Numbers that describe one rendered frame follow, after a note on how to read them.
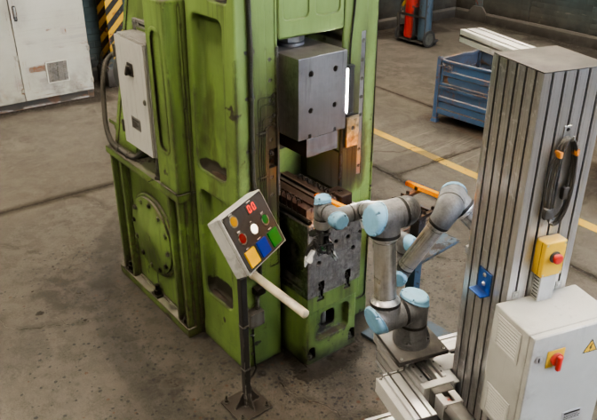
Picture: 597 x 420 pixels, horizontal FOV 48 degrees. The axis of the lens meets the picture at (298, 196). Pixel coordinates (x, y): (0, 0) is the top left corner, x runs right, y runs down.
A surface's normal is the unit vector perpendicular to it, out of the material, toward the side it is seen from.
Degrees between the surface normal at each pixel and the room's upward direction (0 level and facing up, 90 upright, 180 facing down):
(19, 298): 0
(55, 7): 90
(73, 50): 90
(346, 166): 90
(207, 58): 89
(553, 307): 0
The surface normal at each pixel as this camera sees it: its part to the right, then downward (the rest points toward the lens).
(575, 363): 0.36, 0.42
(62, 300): 0.00, -0.89
